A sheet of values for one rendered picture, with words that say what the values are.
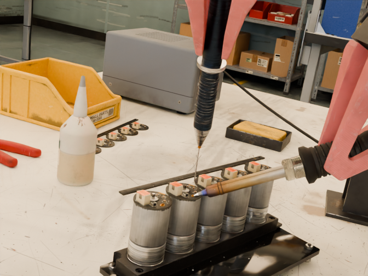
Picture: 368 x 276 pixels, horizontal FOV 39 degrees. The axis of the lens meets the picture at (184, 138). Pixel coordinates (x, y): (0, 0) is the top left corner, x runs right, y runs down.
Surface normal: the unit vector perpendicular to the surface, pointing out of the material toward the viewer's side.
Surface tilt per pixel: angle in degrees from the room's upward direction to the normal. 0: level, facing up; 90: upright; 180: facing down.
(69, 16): 90
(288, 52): 90
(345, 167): 99
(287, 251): 0
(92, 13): 90
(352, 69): 87
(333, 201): 0
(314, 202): 0
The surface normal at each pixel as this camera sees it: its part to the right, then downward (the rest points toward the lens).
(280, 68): -0.39, 0.21
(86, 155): 0.74, 0.31
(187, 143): 0.14, -0.94
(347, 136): -0.11, 0.44
